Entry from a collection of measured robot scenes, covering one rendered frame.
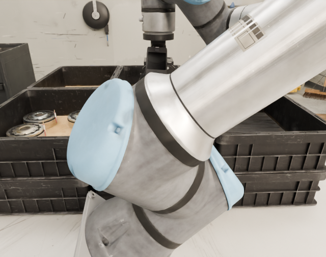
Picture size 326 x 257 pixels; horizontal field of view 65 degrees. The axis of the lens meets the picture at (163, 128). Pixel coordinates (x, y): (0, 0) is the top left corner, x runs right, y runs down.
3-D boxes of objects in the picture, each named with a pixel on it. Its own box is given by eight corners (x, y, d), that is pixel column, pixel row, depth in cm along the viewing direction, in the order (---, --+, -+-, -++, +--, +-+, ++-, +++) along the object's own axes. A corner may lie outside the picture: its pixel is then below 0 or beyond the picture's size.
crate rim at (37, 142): (84, 147, 58) (82, 138, 57) (-53, 150, 57) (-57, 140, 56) (109, 94, 94) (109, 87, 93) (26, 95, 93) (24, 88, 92)
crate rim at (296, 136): (342, 142, 60) (345, 132, 59) (216, 145, 59) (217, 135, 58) (270, 92, 96) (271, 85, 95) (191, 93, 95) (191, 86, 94)
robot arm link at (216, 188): (197, 251, 41) (266, 200, 38) (141, 233, 32) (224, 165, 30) (171, 193, 50) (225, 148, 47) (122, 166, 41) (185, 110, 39)
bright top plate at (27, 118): (48, 123, 82) (47, 121, 82) (17, 123, 83) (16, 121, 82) (60, 111, 91) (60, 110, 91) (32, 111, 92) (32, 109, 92)
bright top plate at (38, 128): (38, 137, 73) (38, 135, 73) (0, 140, 72) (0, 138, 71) (47, 123, 82) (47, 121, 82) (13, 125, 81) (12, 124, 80)
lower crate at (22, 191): (94, 216, 67) (88, 179, 62) (-24, 220, 65) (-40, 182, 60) (114, 143, 103) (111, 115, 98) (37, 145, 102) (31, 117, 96)
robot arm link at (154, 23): (177, 12, 53) (137, 12, 53) (176, 35, 55) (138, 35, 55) (173, 11, 60) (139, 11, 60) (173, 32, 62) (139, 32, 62)
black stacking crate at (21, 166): (88, 181, 62) (82, 140, 57) (-37, 185, 61) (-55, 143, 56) (111, 118, 98) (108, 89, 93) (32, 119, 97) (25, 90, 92)
